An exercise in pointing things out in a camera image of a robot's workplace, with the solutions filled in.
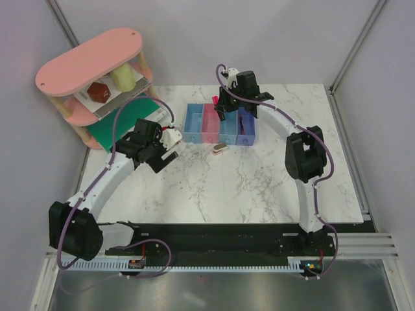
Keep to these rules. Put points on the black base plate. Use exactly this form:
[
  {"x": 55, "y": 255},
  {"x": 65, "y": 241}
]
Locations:
[{"x": 225, "y": 243}]

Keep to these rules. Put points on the pink highlighter black body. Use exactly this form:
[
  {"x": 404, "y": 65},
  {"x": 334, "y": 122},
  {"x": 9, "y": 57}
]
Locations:
[{"x": 217, "y": 106}]

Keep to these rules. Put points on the purple drawer bin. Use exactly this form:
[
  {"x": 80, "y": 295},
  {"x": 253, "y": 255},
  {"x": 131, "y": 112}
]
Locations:
[{"x": 249, "y": 129}]

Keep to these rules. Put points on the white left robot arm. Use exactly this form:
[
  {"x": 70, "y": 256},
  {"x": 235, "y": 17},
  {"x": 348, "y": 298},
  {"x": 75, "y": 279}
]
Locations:
[{"x": 73, "y": 227}]

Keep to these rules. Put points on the white cable duct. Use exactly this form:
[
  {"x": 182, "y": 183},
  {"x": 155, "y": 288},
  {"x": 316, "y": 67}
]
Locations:
[{"x": 125, "y": 264}]

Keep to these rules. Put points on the pink drawer bin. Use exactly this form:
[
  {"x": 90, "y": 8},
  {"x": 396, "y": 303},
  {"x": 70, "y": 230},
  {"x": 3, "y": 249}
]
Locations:
[{"x": 210, "y": 125}]

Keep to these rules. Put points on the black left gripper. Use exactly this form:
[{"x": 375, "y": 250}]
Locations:
[{"x": 154, "y": 162}]

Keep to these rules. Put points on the white pink correction tape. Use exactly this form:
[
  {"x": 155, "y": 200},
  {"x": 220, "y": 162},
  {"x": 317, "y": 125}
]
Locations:
[{"x": 219, "y": 148}]

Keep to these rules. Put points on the pale yellow cylinder block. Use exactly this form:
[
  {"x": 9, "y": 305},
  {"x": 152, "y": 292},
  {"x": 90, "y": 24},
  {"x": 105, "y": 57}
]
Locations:
[{"x": 123, "y": 78}]

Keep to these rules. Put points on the red ink pen refill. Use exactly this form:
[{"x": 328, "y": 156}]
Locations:
[{"x": 241, "y": 125}]

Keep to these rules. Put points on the aluminium frame rail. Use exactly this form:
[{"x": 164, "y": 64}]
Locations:
[{"x": 359, "y": 184}]

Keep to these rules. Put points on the pink wooden shelf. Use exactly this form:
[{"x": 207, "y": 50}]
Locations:
[{"x": 65, "y": 79}]

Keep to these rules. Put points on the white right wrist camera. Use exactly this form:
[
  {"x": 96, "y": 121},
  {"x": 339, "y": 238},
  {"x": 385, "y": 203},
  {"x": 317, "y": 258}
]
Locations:
[{"x": 230, "y": 74}]

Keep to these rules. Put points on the brown hexagonal block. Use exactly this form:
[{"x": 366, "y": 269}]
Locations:
[{"x": 99, "y": 92}]

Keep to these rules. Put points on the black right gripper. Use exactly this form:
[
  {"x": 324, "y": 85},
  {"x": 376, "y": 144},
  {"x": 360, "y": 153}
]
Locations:
[{"x": 223, "y": 100}]

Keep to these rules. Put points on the green white box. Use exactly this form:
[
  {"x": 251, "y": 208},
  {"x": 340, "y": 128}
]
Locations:
[{"x": 102, "y": 131}]

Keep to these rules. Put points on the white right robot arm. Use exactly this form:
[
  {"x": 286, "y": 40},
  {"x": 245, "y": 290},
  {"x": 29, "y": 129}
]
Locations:
[{"x": 307, "y": 158}]

